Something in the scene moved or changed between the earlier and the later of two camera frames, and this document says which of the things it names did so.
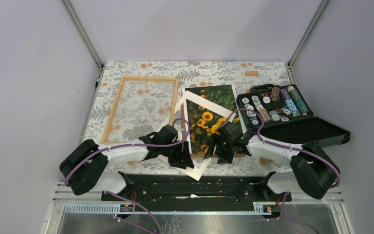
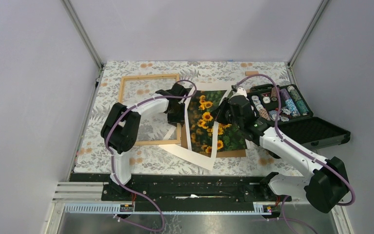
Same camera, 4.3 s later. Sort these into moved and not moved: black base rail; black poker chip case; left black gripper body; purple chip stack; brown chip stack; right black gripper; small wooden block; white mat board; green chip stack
Moved: white mat board; left black gripper body; right black gripper
Not moved: black poker chip case; small wooden block; green chip stack; black base rail; purple chip stack; brown chip stack
